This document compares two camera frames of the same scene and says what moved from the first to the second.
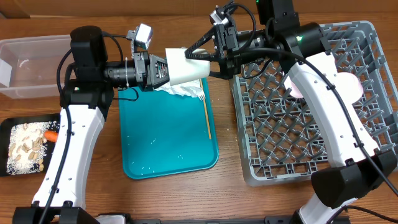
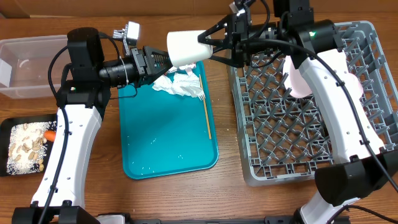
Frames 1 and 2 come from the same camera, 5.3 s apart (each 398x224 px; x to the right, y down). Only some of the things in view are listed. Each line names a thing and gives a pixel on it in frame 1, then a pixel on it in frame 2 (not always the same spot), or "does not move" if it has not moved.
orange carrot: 51,135 does not move
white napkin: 192,88 does not move
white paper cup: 182,70 → 184,47
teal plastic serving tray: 163,134 does not move
